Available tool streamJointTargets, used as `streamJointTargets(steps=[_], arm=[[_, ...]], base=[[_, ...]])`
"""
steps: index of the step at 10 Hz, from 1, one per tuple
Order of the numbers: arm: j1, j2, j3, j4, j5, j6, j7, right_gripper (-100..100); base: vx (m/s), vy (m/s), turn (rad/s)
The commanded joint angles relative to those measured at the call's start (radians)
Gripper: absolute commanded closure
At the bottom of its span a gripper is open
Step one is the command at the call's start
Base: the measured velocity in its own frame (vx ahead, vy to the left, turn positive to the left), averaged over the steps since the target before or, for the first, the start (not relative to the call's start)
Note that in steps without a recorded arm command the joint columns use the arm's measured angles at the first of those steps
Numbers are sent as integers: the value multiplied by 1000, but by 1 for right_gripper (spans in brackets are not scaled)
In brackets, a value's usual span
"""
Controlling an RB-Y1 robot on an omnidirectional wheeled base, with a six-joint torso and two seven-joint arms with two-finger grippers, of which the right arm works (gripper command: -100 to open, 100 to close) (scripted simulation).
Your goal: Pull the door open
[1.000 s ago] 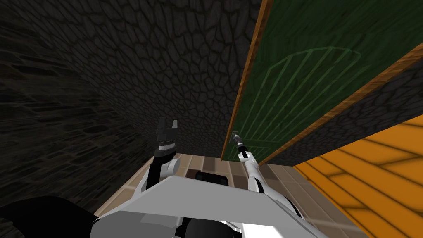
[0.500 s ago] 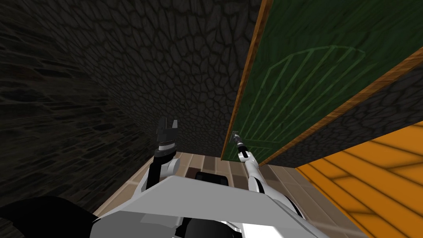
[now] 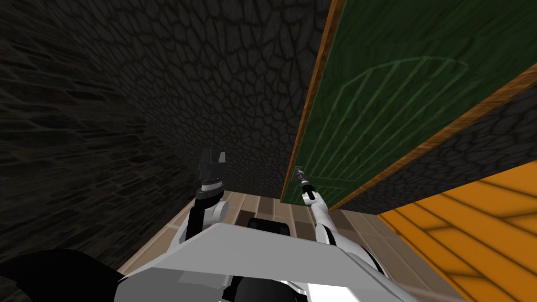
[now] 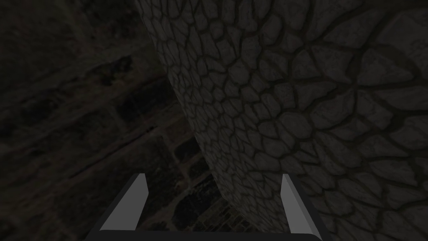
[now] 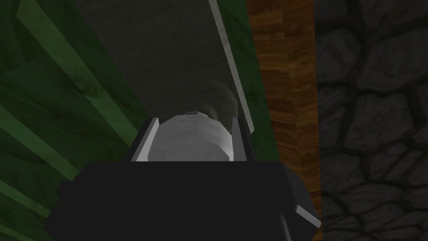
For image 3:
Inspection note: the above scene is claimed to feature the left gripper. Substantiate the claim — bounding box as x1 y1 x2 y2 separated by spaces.
197 148 227 182

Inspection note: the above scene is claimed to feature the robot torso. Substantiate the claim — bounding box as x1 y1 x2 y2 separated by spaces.
113 218 421 302

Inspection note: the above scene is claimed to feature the green door leaf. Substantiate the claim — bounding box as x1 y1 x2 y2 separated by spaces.
280 0 537 207

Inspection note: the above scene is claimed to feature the orange panelled door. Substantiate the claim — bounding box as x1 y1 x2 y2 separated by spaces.
377 161 537 302

